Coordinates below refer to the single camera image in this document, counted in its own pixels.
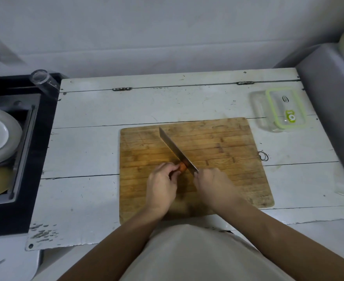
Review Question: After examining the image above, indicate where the person's right hand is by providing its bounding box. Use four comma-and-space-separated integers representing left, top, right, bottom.
193, 167, 243, 213

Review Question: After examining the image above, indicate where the person's left hand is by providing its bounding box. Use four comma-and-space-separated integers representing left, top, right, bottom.
145, 162, 180, 216

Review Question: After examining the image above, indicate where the steel kitchen knife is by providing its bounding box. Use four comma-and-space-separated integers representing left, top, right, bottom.
159, 127, 199, 175

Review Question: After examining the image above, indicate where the person's left forearm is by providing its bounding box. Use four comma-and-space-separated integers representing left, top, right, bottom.
57, 206, 168, 281

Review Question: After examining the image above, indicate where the person's right forearm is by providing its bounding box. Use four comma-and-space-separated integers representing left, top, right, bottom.
217, 199, 344, 281

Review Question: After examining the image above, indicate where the wooden cutting board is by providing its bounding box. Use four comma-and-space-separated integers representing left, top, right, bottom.
119, 117, 275, 225

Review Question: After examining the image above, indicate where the person's white shirt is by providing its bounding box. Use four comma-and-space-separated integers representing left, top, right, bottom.
120, 223, 296, 281

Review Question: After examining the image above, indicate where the clear container with green lid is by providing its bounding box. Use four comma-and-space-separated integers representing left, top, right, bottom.
250, 87, 308, 133

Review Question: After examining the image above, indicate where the grey appliance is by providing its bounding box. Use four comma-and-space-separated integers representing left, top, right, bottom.
273, 42, 344, 201

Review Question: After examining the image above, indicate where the steel sink basin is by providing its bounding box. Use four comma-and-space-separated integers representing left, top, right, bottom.
0, 93, 41, 207

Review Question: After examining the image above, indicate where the clear drinking glass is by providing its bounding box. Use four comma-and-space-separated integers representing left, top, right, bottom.
30, 69, 61, 99

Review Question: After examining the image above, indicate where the black sink counter frame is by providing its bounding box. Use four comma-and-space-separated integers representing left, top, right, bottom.
0, 73, 69, 238

